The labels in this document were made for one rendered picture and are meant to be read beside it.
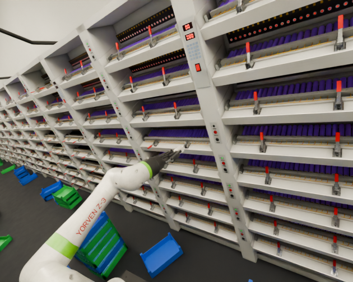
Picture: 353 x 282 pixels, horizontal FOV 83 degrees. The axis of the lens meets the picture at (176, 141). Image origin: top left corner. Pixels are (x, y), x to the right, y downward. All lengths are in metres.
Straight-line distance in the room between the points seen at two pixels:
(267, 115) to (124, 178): 0.64
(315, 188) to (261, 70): 0.57
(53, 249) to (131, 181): 0.36
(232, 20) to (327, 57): 0.32
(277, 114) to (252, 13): 0.37
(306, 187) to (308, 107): 0.38
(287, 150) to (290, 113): 0.19
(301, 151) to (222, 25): 0.59
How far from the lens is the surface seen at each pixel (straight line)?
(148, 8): 1.29
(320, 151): 0.97
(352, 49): 0.80
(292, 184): 1.10
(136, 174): 0.87
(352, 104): 0.88
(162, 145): 1.33
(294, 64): 0.81
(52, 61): 2.03
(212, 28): 0.87
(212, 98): 0.94
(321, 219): 1.22
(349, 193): 1.08
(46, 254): 0.92
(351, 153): 0.97
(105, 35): 1.45
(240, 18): 0.83
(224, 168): 1.12
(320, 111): 0.86
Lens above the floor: 1.48
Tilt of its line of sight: 24 degrees down
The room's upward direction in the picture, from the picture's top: 20 degrees counter-clockwise
